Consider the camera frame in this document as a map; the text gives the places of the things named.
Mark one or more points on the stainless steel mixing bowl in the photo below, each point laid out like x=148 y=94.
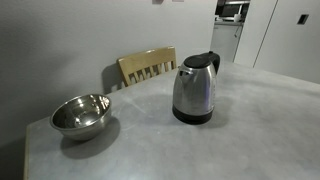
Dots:
x=82 y=118

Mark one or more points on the stainless steel electric kettle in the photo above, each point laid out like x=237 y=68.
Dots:
x=194 y=88

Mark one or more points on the dark wall switch plate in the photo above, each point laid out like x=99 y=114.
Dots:
x=303 y=18

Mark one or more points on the wooden chair at far side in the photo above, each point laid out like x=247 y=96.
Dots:
x=144 y=65

